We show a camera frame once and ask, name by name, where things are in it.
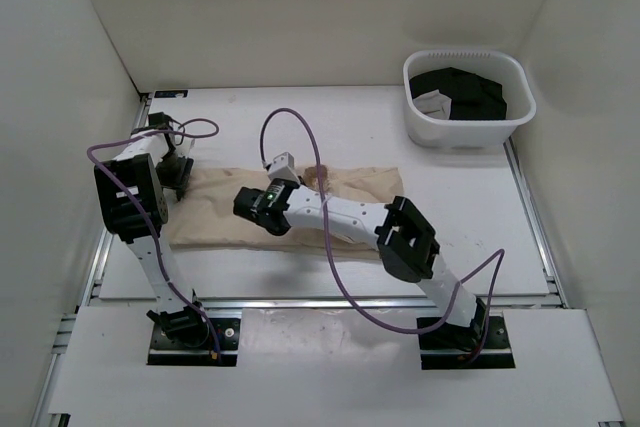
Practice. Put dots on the black trousers in basket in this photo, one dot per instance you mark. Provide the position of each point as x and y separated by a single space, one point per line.
457 95

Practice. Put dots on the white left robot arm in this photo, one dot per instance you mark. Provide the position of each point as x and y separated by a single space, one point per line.
134 208

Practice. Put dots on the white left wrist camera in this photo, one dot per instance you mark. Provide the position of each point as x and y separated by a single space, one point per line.
185 148

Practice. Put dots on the aluminium right side rail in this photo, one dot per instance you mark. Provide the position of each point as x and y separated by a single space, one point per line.
535 224

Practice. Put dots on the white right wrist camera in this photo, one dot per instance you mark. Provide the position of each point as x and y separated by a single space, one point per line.
283 167

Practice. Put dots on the aluminium rail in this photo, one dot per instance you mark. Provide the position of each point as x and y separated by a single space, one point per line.
108 162
535 224
316 303

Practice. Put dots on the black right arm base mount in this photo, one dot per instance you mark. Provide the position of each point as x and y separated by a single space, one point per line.
496 353

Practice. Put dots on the white plastic basket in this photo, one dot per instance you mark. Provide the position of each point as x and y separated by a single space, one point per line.
428 131

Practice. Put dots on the aluminium front rail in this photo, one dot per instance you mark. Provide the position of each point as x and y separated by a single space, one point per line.
316 303

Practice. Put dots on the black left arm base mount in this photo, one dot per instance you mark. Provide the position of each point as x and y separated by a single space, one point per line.
164 351

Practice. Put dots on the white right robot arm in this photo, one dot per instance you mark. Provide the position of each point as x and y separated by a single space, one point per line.
404 240

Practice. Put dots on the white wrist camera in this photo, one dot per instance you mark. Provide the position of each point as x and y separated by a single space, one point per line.
283 167
185 148

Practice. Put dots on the black label sticker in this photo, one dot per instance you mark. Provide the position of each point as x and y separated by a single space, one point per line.
170 94

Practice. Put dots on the aluminium left side rail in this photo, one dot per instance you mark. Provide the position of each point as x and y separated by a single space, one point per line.
108 162

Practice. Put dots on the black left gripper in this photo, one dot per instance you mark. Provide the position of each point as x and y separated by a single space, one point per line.
180 181

